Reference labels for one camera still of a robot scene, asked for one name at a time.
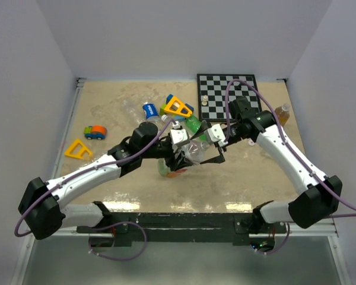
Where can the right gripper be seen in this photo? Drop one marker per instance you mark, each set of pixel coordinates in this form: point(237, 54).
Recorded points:
point(220, 159)

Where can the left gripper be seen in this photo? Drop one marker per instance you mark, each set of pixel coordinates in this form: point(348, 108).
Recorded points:
point(175, 164)

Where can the white green tea bottle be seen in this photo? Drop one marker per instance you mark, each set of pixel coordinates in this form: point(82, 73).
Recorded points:
point(194, 151)

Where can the amber tea bottle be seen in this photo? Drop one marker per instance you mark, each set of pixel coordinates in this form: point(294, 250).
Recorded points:
point(283, 113)

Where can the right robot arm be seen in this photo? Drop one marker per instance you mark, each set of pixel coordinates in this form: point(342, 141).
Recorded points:
point(318, 193)

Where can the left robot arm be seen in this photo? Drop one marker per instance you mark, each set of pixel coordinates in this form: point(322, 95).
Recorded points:
point(146, 142)

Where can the green plastic bottle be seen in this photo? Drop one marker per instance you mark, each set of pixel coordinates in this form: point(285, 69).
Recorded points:
point(193, 125)

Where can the clear bottle white cap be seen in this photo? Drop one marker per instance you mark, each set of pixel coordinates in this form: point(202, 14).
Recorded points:
point(167, 119)

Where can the blue pepsi bottle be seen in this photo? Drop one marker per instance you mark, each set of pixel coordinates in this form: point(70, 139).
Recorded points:
point(151, 113)

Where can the clear bottle yellow cap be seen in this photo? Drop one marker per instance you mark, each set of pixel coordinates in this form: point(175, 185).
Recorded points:
point(132, 111)

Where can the yellow triangle toy block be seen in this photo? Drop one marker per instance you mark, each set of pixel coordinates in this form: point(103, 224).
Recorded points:
point(78, 150)
point(175, 106)

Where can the black white chessboard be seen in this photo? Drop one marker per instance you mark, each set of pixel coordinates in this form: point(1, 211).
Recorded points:
point(214, 86)

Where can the colourful toy car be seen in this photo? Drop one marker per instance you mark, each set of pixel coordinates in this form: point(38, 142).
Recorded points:
point(95, 132)

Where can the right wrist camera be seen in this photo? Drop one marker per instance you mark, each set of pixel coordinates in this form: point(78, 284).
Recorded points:
point(215, 134)

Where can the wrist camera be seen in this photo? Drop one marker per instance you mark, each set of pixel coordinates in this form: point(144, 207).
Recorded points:
point(179, 137)
point(215, 134)

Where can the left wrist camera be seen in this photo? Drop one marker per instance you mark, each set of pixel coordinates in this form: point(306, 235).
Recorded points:
point(179, 137)

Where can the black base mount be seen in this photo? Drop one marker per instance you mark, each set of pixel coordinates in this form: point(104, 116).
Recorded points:
point(233, 228)

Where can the aluminium frame rail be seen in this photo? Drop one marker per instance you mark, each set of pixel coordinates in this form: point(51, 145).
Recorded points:
point(62, 142)

